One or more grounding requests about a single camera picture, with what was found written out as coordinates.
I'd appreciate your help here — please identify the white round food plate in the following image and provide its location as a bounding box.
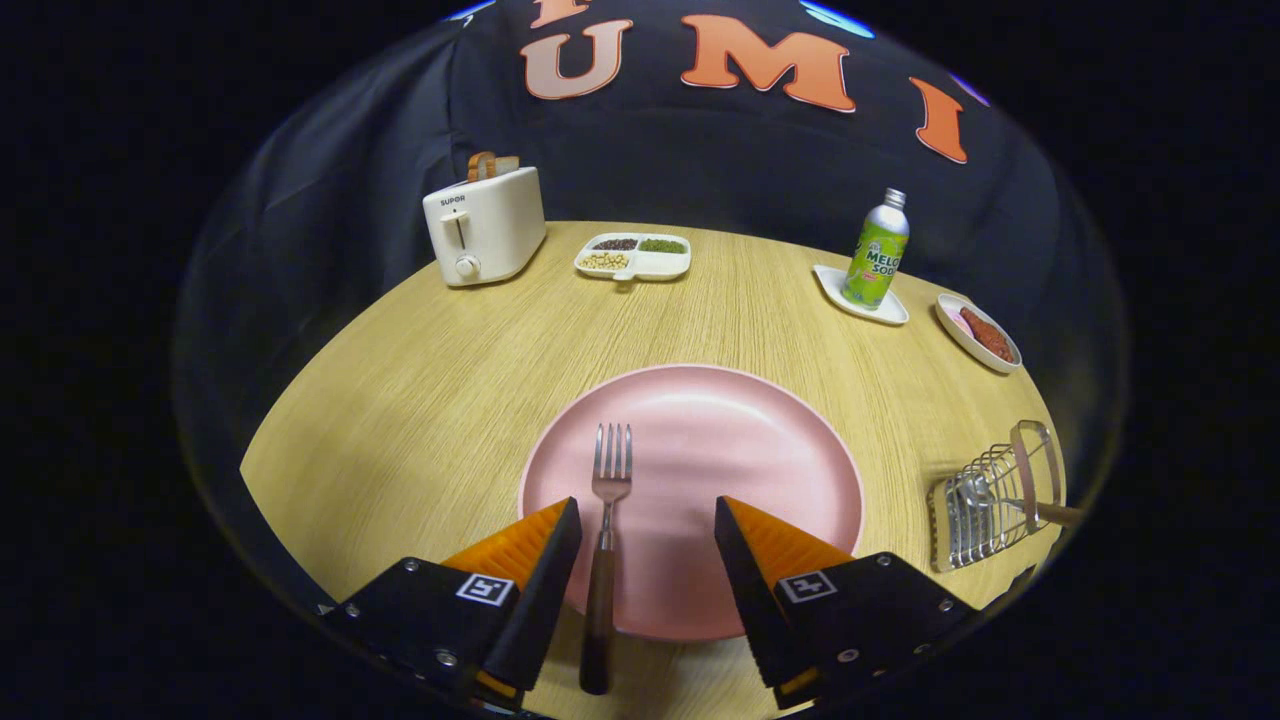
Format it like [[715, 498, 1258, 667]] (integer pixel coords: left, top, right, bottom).
[[935, 293, 1024, 375]]

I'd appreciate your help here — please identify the pink round plate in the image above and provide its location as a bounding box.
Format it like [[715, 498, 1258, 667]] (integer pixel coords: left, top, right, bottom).
[[518, 364, 865, 643]]

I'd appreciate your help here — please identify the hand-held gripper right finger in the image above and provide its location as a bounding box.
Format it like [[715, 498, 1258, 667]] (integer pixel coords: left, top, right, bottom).
[[714, 495, 986, 711]]

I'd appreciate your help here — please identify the green soda bottle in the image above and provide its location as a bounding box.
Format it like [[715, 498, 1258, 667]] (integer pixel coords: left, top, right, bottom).
[[840, 187, 911, 311]]

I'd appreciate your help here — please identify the red-brown meat piece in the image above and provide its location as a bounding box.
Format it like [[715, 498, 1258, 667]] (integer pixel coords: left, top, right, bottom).
[[959, 306, 1016, 364]]

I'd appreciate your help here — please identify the metal wire cutlery rack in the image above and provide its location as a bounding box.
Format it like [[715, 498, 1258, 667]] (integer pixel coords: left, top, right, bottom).
[[928, 420, 1067, 574]]

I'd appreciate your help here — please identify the white divided snack dish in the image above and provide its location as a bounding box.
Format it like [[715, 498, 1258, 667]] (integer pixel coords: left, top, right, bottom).
[[574, 232, 692, 283]]

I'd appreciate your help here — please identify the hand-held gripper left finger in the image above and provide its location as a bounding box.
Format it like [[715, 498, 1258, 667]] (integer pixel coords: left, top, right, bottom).
[[320, 496, 584, 713]]

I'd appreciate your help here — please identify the spoon with wooden handle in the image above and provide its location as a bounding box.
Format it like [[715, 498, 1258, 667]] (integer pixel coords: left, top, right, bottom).
[[950, 472, 1086, 529]]

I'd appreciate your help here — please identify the cream white toaster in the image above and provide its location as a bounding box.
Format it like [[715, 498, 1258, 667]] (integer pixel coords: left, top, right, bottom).
[[422, 166, 548, 289]]

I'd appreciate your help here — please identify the fork with wooden handle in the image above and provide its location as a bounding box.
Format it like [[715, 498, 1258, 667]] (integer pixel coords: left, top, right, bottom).
[[579, 423, 634, 696]]

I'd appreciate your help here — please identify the white square coaster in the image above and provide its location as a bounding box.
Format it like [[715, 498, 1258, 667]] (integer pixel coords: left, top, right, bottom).
[[813, 264, 910, 326]]

